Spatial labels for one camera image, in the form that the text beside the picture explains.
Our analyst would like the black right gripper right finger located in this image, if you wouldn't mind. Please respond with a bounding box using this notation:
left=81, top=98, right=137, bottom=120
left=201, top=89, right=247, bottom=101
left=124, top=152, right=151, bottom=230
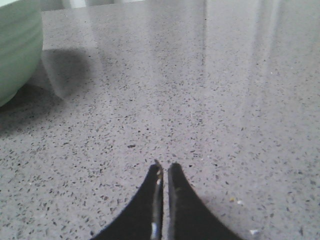
left=168, top=163, right=240, bottom=240

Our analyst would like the white pleated curtain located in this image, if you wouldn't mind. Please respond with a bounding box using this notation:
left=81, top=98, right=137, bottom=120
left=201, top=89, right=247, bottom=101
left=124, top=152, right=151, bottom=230
left=40, top=0, right=320, bottom=18

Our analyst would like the green ribbed bowl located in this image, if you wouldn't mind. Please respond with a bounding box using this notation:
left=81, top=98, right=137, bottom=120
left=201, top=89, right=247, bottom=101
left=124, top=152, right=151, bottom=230
left=0, top=0, right=44, bottom=106

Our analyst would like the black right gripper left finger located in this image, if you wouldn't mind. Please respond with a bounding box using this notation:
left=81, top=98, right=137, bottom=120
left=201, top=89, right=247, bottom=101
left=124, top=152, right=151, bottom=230
left=92, top=160, right=164, bottom=240

